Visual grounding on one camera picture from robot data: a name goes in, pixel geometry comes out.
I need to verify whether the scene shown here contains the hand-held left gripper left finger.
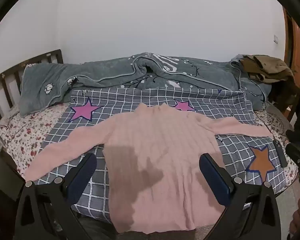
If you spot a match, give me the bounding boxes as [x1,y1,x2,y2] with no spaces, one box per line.
[15,152,98,240]

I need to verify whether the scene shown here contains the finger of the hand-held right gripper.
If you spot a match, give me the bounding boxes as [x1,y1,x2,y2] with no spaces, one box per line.
[273,140,289,168]

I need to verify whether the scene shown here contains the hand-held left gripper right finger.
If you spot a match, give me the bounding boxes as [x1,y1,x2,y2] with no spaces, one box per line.
[199,153,282,240]

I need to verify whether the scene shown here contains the pink ribbed sweater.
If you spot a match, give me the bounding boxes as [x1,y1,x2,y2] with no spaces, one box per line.
[22,103,274,233]

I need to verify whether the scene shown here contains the brown clothes pile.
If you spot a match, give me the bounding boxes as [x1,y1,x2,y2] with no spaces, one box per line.
[240,54,294,84]

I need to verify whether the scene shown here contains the wooden chair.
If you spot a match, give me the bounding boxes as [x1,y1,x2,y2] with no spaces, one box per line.
[268,80,300,123]

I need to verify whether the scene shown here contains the floral bedsheet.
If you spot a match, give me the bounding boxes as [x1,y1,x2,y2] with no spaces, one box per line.
[0,102,299,195]

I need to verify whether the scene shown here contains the grey checked star blanket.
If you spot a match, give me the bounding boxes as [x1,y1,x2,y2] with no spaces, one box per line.
[38,87,277,220]

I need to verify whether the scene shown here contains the wooden door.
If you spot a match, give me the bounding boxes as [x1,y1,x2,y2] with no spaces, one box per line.
[283,7,300,90]

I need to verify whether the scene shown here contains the grey-green quilt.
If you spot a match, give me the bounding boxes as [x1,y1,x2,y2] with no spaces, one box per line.
[19,52,273,117]

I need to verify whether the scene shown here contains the dark wooden bed frame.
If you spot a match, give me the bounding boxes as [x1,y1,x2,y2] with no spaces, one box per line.
[0,49,64,202]

